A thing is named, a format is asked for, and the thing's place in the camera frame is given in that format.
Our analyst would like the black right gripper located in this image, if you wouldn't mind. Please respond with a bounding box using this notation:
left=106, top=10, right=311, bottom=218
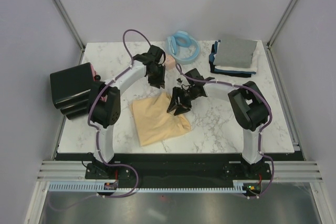
left=166, top=86, right=198, bottom=116

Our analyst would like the small pink cube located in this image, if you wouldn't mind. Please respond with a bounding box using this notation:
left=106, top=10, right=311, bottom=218
left=164, top=55, right=175, bottom=71

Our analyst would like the yellow t shirt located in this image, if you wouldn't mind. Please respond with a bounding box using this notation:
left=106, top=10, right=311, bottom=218
left=130, top=92, right=192, bottom=146

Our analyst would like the black pink drawer organizer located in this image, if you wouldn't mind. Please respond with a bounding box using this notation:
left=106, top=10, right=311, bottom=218
left=50, top=62, right=100, bottom=120

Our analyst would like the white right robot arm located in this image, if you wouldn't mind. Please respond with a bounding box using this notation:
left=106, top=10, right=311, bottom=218
left=167, top=77, right=270, bottom=179

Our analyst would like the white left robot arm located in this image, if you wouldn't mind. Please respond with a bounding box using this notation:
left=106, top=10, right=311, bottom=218
left=88, top=47, right=166, bottom=178

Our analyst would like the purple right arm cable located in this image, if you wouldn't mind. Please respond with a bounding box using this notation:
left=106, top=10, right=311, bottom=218
left=175, top=63, right=275, bottom=200

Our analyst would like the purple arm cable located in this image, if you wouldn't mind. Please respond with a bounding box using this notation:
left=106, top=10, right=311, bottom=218
left=48, top=29, right=153, bottom=211
left=175, top=63, right=275, bottom=200

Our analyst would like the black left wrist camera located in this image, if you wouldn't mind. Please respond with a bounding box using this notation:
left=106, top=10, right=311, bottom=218
left=148, top=45, right=166, bottom=65

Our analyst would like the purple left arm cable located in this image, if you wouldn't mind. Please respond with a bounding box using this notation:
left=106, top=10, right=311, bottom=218
left=48, top=29, right=153, bottom=211

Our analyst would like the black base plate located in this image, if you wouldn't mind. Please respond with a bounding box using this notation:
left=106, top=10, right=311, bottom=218
left=54, top=152, right=307, bottom=189

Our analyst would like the white slotted cable duct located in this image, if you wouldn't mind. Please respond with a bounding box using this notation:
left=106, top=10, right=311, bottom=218
left=48, top=181, right=261, bottom=193

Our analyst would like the aluminium frame rail front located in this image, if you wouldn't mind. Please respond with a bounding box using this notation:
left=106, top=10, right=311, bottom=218
left=37, top=161, right=322, bottom=186

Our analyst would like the aluminium frame post left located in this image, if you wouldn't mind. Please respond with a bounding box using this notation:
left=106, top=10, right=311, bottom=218
left=52, top=0, right=86, bottom=52

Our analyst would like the aluminium frame post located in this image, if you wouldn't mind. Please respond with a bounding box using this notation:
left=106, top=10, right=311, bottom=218
left=265, top=0, right=316, bottom=49
left=52, top=0, right=86, bottom=52

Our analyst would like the aluminium frame post right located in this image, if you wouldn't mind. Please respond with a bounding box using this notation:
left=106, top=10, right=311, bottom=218
left=265, top=0, right=316, bottom=49

